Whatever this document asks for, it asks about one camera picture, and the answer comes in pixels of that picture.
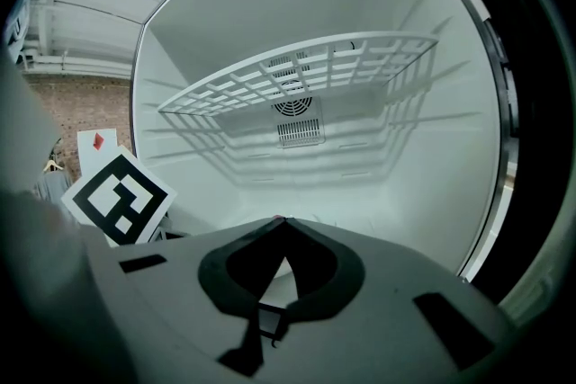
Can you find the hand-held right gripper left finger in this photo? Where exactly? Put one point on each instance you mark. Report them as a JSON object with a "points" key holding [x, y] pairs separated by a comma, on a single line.
{"points": [[171, 319]]}

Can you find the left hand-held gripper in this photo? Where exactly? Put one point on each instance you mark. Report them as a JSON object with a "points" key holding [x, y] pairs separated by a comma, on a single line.
{"points": [[148, 175]]}

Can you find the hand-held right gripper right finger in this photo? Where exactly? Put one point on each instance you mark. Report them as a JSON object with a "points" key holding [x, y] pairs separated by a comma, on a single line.
{"points": [[396, 265]]}

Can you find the red meat slice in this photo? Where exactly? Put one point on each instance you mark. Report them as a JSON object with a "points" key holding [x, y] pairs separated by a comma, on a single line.
{"points": [[279, 217]]}

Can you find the wooden clothes hanger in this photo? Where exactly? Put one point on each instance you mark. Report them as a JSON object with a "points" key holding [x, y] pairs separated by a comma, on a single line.
{"points": [[54, 166]]}

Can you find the grey hanging garment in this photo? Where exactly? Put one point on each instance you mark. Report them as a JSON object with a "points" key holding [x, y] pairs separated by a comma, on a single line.
{"points": [[54, 189]]}

